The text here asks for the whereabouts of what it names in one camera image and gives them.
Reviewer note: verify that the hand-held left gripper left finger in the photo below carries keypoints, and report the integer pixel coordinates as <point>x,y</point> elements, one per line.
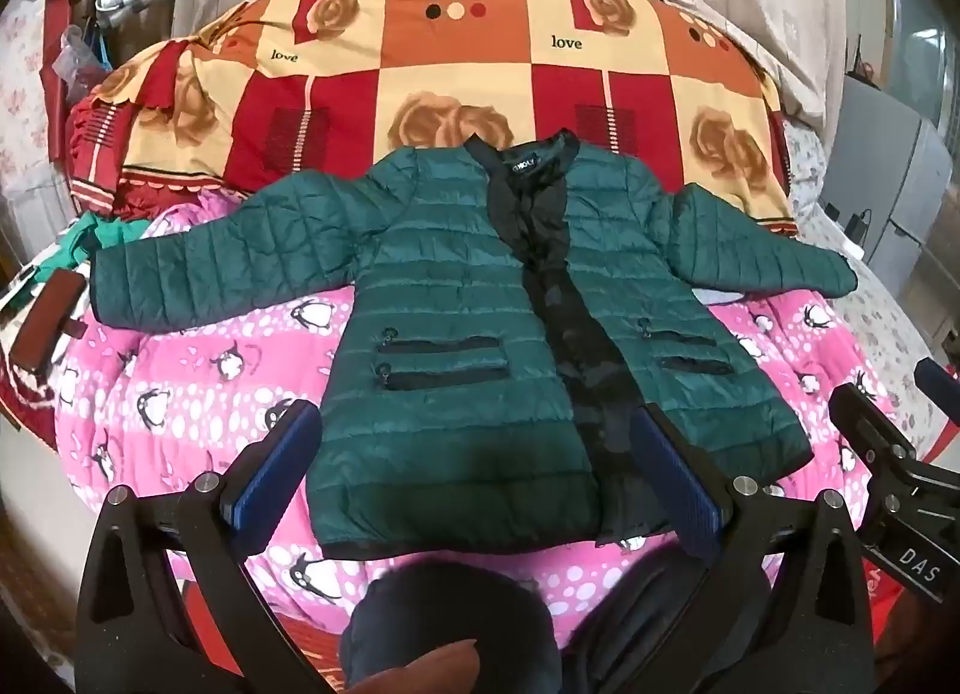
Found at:
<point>289,442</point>

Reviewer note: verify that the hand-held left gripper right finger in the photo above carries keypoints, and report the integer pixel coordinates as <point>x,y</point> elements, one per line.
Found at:
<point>667,461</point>

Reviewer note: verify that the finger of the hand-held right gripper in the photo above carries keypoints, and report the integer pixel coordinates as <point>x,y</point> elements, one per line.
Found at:
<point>941,386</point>
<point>870,431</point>

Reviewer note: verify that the green puffer jacket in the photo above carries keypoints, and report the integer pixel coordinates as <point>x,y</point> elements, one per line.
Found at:
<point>450,274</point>

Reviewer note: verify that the pink penguin blanket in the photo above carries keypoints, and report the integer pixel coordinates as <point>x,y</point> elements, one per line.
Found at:
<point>187,364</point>

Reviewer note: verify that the grey cloth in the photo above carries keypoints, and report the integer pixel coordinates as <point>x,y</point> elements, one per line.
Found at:
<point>724,298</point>

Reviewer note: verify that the black charger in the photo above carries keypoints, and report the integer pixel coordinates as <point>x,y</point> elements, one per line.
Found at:
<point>859,221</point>

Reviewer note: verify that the grey cabinet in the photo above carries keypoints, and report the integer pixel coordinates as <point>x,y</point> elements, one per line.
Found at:
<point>915,161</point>

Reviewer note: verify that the person's legs in dark pants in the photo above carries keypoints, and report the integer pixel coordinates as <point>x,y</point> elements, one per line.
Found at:
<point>450,604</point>

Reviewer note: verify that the brown leather case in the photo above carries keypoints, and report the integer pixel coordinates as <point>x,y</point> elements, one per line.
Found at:
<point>49,322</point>

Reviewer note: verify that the green cloth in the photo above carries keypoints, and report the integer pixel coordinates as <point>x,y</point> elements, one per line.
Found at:
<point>97,232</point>

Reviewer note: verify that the red yellow rose quilt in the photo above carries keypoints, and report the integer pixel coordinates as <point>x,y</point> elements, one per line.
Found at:
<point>450,63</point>

